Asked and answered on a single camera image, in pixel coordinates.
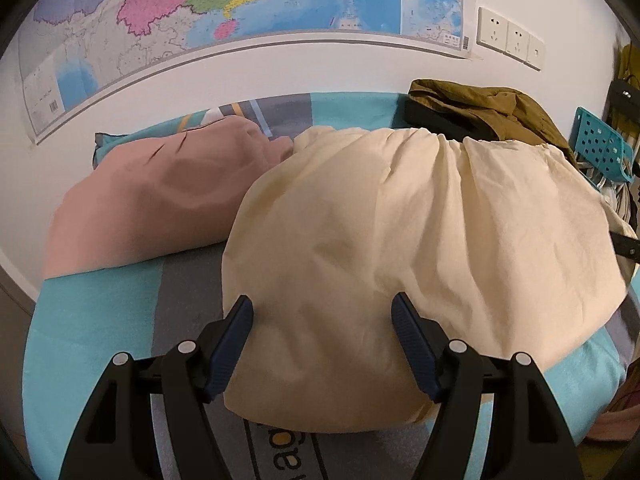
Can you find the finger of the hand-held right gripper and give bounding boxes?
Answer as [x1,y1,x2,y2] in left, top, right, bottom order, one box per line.
[609,230,640,263]

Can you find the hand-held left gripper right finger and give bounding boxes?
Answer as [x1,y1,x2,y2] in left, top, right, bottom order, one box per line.
[391,291,583,480]

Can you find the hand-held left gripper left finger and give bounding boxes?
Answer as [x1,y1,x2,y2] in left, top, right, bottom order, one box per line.
[59,294,254,480]

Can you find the cream cloth garment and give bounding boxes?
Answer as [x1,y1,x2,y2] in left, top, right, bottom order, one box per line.
[222,125,631,433]

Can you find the teal grey striped bed sheet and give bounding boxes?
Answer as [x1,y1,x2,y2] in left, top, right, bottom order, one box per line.
[22,91,640,480]

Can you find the pink cloth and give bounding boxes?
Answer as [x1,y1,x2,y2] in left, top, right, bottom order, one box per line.
[590,380,640,441]

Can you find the pink pillow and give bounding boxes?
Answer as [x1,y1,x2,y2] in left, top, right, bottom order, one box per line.
[42,115,296,281]

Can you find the yellow hanging cloth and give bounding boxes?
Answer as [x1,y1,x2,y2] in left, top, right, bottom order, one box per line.
[619,44,640,81]

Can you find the olive green garment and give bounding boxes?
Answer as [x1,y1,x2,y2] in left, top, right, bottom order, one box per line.
[407,79,581,166]

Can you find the teal grey striped pillow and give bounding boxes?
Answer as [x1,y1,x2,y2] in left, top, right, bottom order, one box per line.
[92,91,408,171]

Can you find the white cables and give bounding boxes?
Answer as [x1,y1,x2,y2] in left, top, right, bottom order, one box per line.
[585,160,640,231]

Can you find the white wall switch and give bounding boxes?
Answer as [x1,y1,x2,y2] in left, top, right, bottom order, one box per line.
[525,34,546,71]

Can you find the white wall socket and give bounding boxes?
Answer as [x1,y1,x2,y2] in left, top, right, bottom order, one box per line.
[476,6,511,53]
[505,20,532,59]

